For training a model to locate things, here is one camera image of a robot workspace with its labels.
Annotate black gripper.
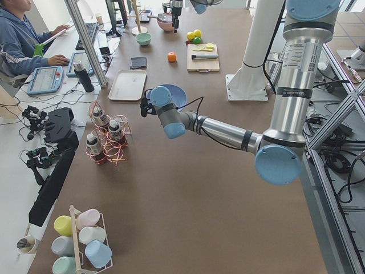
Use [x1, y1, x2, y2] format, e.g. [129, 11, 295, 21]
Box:
[171, 0, 183, 32]
[140, 97, 156, 117]

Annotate blue round plate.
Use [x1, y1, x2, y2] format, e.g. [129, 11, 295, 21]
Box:
[151, 84, 187, 112]

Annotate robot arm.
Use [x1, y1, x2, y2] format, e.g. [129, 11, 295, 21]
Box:
[140, 1, 340, 185]
[170, 0, 222, 33]

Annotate pink ice bowl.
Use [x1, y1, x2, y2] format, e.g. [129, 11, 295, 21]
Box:
[157, 13, 174, 32]

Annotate lower whole lemon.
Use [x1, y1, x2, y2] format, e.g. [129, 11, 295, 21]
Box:
[186, 32, 195, 41]

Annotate whole lemon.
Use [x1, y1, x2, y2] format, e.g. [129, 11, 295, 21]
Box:
[186, 32, 195, 41]
[193, 29, 202, 38]

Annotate upper whole lemon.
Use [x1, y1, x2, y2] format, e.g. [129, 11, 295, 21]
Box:
[193, 29, 202, 38]

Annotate cream rabbit tray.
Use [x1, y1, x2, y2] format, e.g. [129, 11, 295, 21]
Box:
[108, 70, 147, 101]

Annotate green lime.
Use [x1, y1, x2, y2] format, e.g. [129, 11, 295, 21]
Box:
[193, 37, 201, 45]

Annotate orange mandarin fruit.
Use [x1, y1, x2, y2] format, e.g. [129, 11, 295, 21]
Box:
[167, 51, 177, 63]

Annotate mint green bowl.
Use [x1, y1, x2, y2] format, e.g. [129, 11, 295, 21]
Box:
[136, 33, 152, 46]

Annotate back right tea bottle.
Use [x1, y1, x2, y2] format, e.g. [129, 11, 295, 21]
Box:
[108, 119, 128, 147]

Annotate tea bottle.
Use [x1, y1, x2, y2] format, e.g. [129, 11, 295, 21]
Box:
[108, 119, 128, 147]
[86, 133, 107, 164]
[92, 108, 110, 128]

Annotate yellow plastic knife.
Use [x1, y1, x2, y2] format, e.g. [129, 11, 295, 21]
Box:
[191, 47, 214, 52]

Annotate wooden cup stand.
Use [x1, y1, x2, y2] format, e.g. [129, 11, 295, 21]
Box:
[129, 0, 148, 36]

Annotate upper lemon half slice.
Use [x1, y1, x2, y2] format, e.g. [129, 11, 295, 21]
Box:
[205, 43, 214, 50]

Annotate grey folded cloth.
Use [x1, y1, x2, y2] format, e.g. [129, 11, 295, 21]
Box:
[129, 57, 147, 70]

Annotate steel muddler black tip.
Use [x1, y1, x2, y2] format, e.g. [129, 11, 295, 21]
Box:
[191, 54, 218, 61]

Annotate back left tea bottle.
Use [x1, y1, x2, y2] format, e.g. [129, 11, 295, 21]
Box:
[92, 108, 110, 128]

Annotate bamboo cutting board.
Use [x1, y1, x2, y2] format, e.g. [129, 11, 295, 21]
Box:
[187, 43, 220, 72]

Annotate front tea bottle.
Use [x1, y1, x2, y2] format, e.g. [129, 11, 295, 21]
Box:
[86, 133, 107, 164]

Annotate black thermos bottle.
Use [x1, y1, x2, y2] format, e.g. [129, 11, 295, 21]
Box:
[73, 60, 95, 92]

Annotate upper blue teach pendant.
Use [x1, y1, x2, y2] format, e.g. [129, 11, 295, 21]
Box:
[66, 51, 96, 78]

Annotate blue teach pendant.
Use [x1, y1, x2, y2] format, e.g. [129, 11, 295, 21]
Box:
[27, 66, 63, 95]
[66, 51, 96, 78]

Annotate black keyboard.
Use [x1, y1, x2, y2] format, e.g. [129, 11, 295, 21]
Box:
[75, 22, 99, 51]

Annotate lower blue teach pendant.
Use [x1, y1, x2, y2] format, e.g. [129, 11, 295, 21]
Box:
[27, 66, 63, 95]

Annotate pink plastic cup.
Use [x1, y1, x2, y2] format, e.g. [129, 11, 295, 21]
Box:
[76, 208, 100, 230]

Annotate seated person blue hoodie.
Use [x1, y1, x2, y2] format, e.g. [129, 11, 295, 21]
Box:
[1, 1, 69, 76]

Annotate white plastic cup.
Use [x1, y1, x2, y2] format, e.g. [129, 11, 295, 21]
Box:
[79, 226, 106, 245]

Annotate yellow plastic cup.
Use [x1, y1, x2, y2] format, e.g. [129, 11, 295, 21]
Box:
[54, 215, 72, 236]

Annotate light blue plastic cup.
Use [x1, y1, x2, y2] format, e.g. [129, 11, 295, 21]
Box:
[85, 240, 112, 268]

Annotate grey plastic cup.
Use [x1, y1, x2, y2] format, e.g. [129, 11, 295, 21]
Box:
[51, 236, 74, 257]

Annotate mint plastic cup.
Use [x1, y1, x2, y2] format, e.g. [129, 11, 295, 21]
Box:
[52, 256, 76, 274]

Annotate paper cup with pens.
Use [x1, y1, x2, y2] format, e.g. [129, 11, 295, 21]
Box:
[16, 235, 39, 255]

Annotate copper wire bottle rack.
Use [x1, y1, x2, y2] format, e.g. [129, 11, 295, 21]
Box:
[88, 101, 131, 165]

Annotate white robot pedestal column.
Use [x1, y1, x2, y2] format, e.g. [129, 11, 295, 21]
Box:
[226, 0, 285, 101]

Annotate white wire cup rack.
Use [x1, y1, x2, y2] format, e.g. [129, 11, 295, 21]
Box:
[69, 205, 113, 274]

